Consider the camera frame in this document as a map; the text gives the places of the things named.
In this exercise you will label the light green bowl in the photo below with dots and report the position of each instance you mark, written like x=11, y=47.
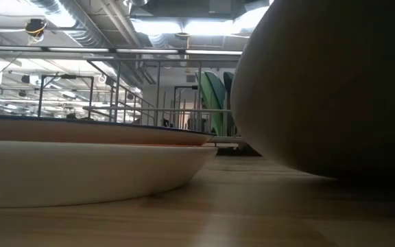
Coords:
x=206, y=103

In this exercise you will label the teal bowl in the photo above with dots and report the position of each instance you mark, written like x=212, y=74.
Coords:
x=219, y=91

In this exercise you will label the dark green bowl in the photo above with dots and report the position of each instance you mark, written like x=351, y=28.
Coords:
x=228, y=85

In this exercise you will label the blue striped plate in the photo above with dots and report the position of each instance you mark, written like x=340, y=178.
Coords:
x=81, y=132

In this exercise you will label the large grey plate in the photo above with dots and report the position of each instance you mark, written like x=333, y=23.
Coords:
x=321, y=85

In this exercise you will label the deep cream white plate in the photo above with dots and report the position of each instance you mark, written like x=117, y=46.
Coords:
x=81, y=171

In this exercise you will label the black metal table frame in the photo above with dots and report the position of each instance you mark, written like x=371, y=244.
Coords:
x=238, y=151

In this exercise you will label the black metal frame stand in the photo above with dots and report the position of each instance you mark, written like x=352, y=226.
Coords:
x=69, y=76

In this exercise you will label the silver ventilation duct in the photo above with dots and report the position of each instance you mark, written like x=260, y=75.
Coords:
x=81, y=31

